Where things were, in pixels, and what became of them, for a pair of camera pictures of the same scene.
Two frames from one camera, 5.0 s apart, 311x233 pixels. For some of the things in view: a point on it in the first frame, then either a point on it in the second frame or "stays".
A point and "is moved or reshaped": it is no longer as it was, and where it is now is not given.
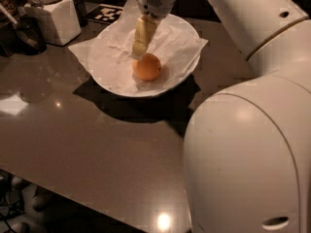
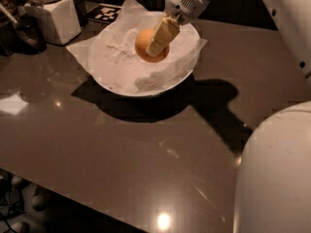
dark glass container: [80, 6] stays
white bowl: [167, 60] stays
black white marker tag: [104, 14] stays
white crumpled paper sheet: [110, 49] stays
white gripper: [157, 2] -> [184, 6]
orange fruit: [148, 68] is moved or reshaped
